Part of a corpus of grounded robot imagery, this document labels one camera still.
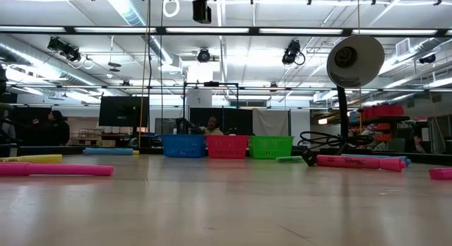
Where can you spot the large black display screen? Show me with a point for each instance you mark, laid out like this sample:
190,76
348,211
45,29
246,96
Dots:
123,111

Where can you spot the black hanging camera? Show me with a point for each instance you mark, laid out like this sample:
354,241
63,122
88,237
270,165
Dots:
427,58
291,51
203,56
67,51

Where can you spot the red storage bins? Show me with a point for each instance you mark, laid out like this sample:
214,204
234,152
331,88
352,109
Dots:
383,111

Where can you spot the green plastic basket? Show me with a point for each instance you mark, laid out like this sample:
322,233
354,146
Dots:
271,147

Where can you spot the wooden rack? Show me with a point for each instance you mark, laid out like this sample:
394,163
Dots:
86,136

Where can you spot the grey curtain panel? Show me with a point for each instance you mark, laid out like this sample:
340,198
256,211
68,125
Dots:
270,122

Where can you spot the reddish pink Sharpie marker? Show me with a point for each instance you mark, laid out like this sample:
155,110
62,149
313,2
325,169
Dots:
353,162

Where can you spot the black beam with light strips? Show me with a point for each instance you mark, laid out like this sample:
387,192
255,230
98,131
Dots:
254,30

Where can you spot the blue plastic basket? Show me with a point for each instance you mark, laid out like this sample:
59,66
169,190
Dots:
183,146

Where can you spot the black aluminium table frame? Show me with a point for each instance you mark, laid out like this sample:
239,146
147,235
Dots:
70,150

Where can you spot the person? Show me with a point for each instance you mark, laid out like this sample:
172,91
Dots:
213,127
58,131

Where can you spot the red plastic basket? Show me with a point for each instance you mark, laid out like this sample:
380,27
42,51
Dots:
227,147

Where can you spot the rolling rack with small bins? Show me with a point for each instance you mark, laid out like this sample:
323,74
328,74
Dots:
383,127

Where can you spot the green marker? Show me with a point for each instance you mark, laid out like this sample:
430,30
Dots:
287,159

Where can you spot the light blue marker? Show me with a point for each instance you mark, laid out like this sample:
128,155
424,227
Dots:
107,151
408,161

